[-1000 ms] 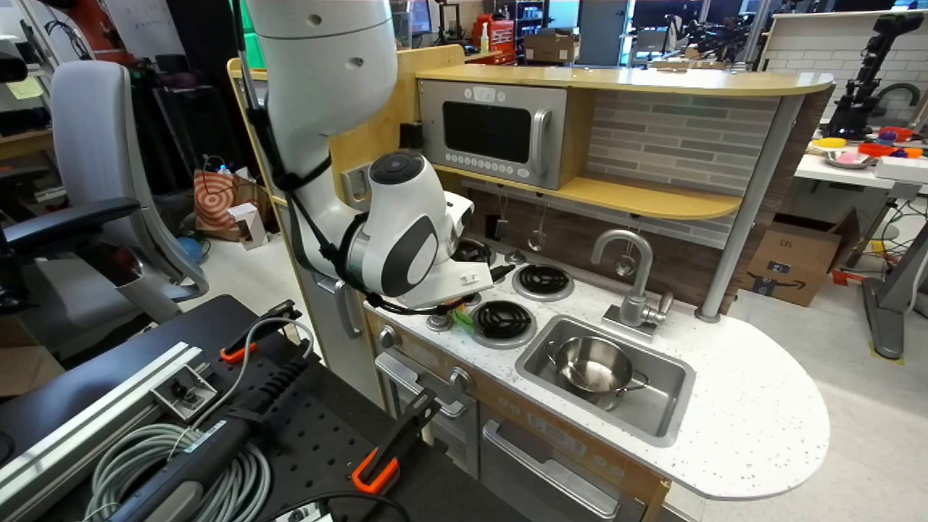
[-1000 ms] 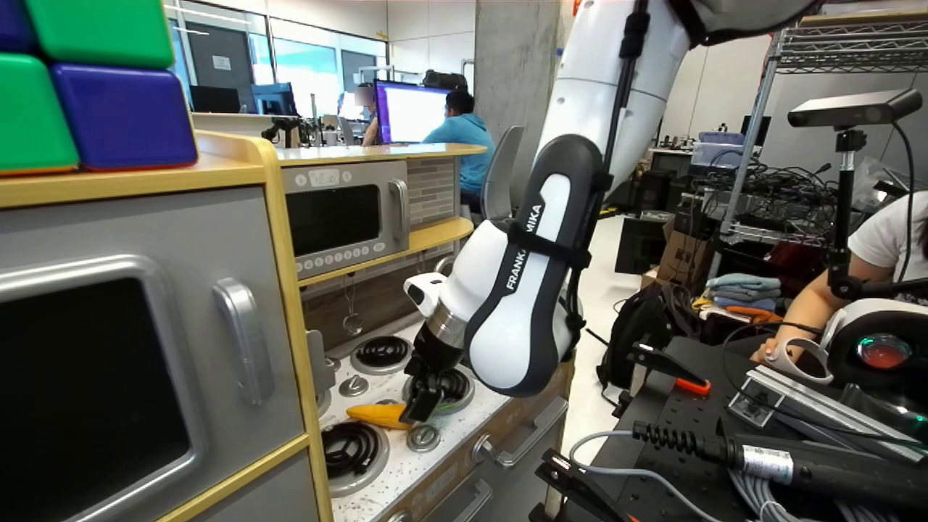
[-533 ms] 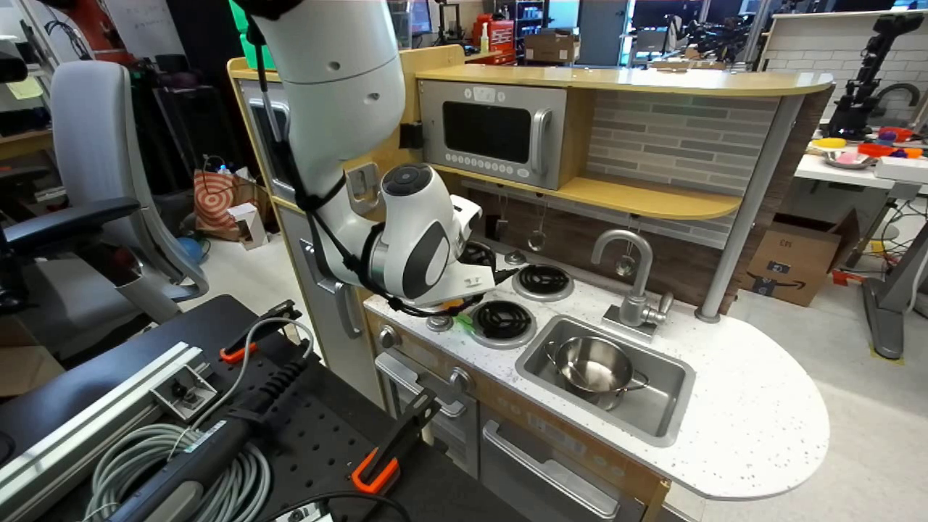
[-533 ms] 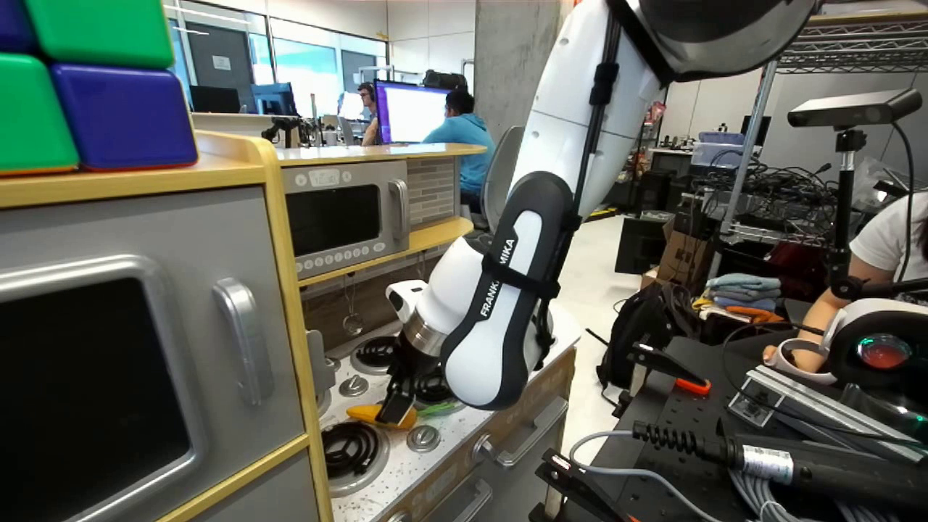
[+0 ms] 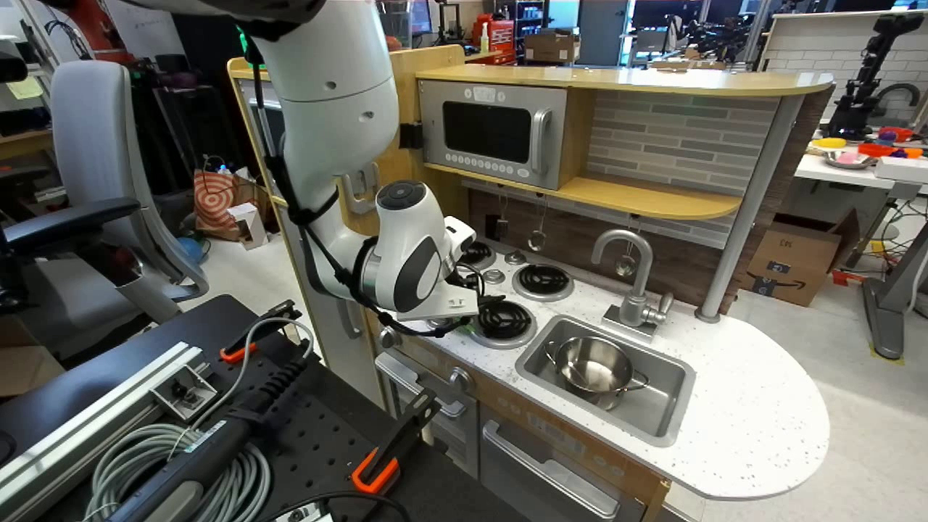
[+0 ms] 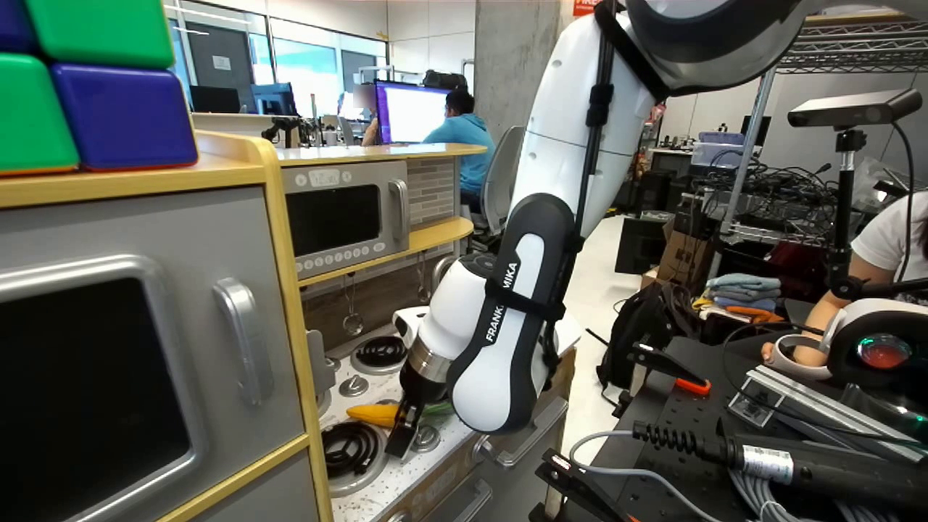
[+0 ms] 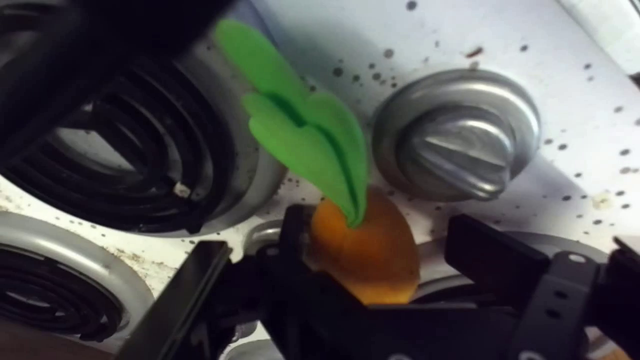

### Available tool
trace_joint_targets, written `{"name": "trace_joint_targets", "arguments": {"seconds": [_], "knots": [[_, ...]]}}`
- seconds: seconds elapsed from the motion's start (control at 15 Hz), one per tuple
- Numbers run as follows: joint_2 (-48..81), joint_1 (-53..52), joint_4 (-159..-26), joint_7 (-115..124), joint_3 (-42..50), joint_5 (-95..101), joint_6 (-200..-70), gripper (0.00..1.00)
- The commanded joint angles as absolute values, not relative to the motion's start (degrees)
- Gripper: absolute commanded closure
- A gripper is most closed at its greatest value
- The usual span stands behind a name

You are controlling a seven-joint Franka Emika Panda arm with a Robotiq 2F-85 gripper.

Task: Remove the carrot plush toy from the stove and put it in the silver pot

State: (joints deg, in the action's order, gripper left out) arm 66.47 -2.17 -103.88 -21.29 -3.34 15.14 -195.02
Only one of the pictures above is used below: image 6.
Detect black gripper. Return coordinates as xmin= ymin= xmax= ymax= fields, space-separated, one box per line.
xmin=386 ymin=350 xmax=457 ymax=462

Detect yellow carrot plush toy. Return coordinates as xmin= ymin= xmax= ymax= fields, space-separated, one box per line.
xmin=345 ymin=398 xmax=458 ymax=434

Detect black round stove burner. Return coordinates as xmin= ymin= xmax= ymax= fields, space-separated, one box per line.
xmin=319 ymin=417 xmax=390 ymax=485
xmin=349 ymin=330 xmax=413 ymax=376

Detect wooden toy play kitchen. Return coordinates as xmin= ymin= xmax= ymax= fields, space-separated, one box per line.
xmin=0 ymin=127 xmax=584 ymax=522

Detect grey toy microwave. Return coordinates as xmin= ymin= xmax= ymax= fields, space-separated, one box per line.
xmin=283 ymin=160 xmax=413 ymax=284

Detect grey plain cabinet door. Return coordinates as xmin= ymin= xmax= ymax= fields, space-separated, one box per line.
xmin=184 ymin=452 xmax=328 ymax=522

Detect grey windowed cabinet door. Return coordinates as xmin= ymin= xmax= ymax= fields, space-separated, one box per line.
xmin=0 ymin=186 xmax=307 ymax=522

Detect black backpack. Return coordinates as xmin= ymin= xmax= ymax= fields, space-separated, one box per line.
xmin=596 ymin=282 xmax=707 ymax=392

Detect grey office chair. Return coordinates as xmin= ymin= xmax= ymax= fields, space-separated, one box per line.
xmin=483 ymin=124 xmax=532 ymax=236

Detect person in blue shirt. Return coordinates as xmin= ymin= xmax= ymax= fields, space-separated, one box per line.
xmin=422 ymin=83 xmax=500 ymax=198

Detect lit computer monitor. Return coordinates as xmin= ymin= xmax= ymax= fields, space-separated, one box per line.
xmin=374 ymin=78 xmax=452 ymax=149

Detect brown cardboard box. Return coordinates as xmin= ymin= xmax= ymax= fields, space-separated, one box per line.
xmin=657 ymin=230 xmax=713 ymax=294

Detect seated person with headphones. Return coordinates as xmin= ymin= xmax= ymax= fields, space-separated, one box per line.
xmin=354 ymin=78 xmax=383 ymax=149

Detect folded blue cloth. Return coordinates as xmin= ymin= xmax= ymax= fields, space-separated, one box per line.
xmin=705 ymin=269 xmax=783 ymax=314

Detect large multicolour puzzle cube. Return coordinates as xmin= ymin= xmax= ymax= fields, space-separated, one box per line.
xmin=0 ymin=0 xmax=200 ymax=179

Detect white VR controller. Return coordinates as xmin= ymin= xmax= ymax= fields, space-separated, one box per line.
xmin=767 ymin=295 xmax=928 ymax=395

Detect person in white shirt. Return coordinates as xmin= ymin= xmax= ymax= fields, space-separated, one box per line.
xmin=800 ymin=188 xmax=928 ymax=337

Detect grey coiled cables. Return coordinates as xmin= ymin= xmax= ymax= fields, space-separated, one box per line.
xmin=728 ymin=468 xmax=928 ymax=522

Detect black ribbed cable conduit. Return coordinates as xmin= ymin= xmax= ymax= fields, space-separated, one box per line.
xmin=631 ymin=417 xmax=928 ymax=517

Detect black camera stand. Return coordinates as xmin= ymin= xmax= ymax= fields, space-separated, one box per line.
xmin=834 ymin=124 xmax=867 ymax=294

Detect black stereo camera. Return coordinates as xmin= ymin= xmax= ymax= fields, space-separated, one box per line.
xmin=787 ymin=86 xmax=926 ymax=130

